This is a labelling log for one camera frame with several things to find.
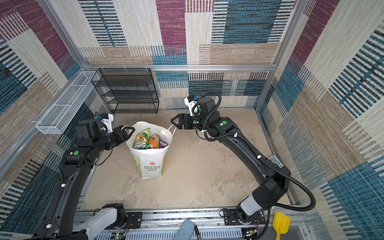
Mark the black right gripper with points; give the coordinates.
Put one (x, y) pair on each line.
(185, 118)

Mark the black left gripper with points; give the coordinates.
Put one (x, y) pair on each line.
(124, 136)

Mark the green Fox's spring tea bag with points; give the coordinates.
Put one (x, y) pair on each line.
(142, 141)

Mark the purple candy bag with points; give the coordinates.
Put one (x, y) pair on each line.
(162, 144)

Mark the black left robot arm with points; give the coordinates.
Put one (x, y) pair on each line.
(77, 163)

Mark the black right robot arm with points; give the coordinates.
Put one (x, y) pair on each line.
(272, 179)

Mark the yellow plastic tool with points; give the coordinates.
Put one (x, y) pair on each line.
(281, 224)

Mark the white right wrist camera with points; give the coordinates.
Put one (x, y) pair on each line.
(191, 103)

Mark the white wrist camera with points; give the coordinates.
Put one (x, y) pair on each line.
(107, 119)
(191, 103)

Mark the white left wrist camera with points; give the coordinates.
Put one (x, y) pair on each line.
(107, 119)

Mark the black wire shelf rack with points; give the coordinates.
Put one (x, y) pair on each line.
(127, 90)

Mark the white wire mesh basket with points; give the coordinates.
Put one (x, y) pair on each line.
(60, 115)

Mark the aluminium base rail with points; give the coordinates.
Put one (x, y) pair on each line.
(199, 224)

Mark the colourful leaflet by wall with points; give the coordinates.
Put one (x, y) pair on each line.
(274, 159)

